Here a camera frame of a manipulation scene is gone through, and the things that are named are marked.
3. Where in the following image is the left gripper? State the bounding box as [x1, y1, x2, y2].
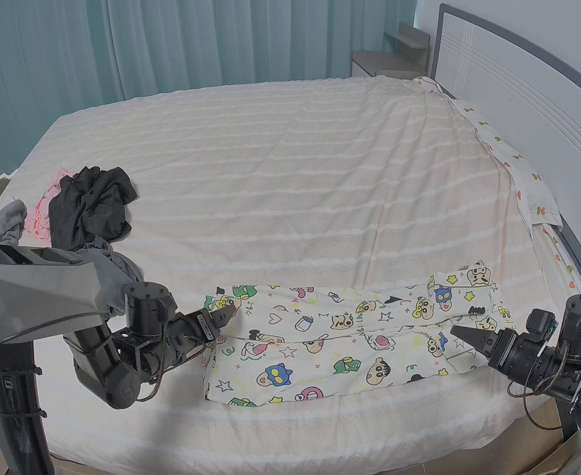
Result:
[137, 309, 223, 374]

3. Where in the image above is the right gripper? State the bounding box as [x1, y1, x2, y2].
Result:
[488, 329, 563, 391]

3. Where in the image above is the white printed pyjama top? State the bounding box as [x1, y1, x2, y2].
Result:
[202, 260, 516, 408]

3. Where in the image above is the bed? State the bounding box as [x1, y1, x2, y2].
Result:
[0, 3, 581, 464]

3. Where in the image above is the dark grey garment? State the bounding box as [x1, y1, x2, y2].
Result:
[73, 236, 145, 315]

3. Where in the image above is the black garment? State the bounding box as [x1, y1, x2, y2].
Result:
[48, 166, 139, 251]

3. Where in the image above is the white printed pillow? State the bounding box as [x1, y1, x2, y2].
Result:
[456, 98, 564, 229]

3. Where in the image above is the pink garment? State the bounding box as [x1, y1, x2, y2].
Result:
[24, 166, 66, 240]

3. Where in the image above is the grey and white garment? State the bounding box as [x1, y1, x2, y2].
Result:
[0, 199, 29, 246]

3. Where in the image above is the blue-green curtain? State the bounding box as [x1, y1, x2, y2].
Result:
[0, 0, 420, 187]

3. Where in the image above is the pale grey bedside table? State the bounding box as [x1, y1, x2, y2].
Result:
[351, 22, 431, 79]

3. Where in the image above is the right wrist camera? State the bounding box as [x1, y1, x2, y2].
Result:
[527, 309, 557, 347]

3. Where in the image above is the black cable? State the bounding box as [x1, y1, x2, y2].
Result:
[507, 381, 565, 430]

